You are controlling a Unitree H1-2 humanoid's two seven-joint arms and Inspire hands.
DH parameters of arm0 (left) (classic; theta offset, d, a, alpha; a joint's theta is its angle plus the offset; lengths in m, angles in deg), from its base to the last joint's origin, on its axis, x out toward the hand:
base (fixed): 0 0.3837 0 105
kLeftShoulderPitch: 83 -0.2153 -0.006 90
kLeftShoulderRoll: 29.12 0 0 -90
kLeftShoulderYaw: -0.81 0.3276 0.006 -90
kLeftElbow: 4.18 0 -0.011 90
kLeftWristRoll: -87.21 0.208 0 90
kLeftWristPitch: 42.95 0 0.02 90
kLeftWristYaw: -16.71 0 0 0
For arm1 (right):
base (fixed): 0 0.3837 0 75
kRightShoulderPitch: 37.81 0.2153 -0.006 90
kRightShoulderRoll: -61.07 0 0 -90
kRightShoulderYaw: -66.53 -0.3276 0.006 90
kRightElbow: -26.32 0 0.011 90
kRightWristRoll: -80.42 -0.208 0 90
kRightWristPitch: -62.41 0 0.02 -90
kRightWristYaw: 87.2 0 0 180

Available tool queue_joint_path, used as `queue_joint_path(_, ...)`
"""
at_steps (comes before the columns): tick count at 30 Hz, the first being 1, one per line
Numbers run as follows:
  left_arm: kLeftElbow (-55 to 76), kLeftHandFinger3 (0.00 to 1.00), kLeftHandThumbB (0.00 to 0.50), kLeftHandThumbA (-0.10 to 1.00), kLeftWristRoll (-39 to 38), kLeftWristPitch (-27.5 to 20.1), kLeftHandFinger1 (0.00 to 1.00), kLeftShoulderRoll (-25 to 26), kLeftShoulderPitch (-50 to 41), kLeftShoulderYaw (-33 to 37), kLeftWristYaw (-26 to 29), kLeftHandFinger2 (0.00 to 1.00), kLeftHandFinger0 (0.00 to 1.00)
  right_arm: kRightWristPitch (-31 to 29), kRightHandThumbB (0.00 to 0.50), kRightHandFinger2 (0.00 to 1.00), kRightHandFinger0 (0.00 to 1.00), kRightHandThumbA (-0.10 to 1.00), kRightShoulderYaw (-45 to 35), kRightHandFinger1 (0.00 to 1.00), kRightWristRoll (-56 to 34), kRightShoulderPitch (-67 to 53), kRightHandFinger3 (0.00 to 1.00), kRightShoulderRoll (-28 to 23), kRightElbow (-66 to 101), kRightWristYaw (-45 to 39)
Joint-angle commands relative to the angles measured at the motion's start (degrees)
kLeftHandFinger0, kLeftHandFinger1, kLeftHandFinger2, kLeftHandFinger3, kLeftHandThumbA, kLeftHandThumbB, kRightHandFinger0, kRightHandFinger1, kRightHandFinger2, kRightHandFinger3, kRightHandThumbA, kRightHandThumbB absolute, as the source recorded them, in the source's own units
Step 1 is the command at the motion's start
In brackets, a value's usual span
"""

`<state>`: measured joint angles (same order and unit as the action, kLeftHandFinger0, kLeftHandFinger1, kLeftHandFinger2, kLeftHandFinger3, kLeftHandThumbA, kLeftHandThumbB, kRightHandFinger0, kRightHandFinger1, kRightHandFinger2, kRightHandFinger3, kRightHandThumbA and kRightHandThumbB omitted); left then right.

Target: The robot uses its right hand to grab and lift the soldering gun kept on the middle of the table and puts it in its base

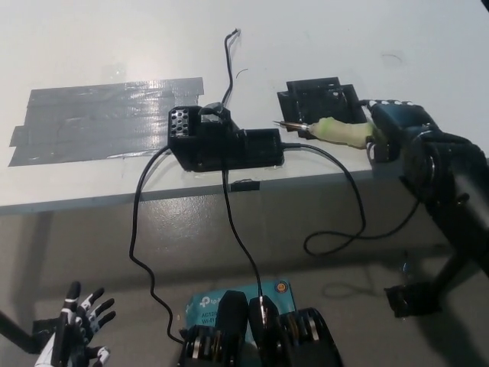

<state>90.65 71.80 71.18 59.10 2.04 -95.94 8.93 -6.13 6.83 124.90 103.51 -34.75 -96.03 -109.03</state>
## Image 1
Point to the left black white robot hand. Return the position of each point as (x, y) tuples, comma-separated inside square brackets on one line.
[(86, 321)]

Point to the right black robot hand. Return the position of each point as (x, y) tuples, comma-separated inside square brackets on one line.
[(401, 122)]

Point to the tape-wrapped soldering iron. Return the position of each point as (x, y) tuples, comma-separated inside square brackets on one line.
[(336, 132)]

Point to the black soldering iron stand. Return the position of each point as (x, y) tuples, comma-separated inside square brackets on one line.
[(317, 103)]

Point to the black robot torso blocks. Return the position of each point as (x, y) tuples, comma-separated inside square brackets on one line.
[(233, 319)]

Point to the black soldering station base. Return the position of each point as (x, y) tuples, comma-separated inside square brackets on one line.
[(214, 147)]

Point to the black floor tape patch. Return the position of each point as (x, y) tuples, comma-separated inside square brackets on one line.
[(44, 327), (409, 302)]

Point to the black table leg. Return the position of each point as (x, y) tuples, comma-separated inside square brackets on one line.
[(447, 275), (15, 330)]

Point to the teal router box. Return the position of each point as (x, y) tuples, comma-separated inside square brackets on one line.
[(204, 306)]

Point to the small black tape strip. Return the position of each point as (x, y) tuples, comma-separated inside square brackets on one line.
[(244, 186)]

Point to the grey duct tape patch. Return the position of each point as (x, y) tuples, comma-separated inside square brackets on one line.
[(91, 114)]

